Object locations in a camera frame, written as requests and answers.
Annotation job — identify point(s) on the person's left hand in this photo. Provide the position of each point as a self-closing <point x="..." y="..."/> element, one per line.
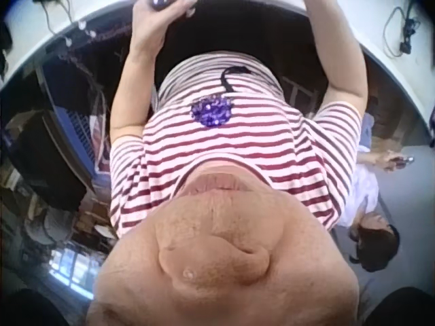
<point x="153" y="23"/>

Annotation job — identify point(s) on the purple glittery object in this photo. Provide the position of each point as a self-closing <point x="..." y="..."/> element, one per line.
<point x="162" y="3"/>

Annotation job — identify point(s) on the person's legs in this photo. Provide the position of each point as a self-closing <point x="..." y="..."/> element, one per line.
<point x="244" y="30"/>

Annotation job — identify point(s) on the blue plastic crate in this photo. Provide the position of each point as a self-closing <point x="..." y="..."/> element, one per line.
<point x="73" y="119"/>

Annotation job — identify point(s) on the heap of boxes and bags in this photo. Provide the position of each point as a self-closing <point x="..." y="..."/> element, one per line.
<point x="40" y="169"/>

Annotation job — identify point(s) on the small phone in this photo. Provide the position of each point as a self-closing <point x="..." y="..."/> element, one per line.
<point x="409" y="159"/>

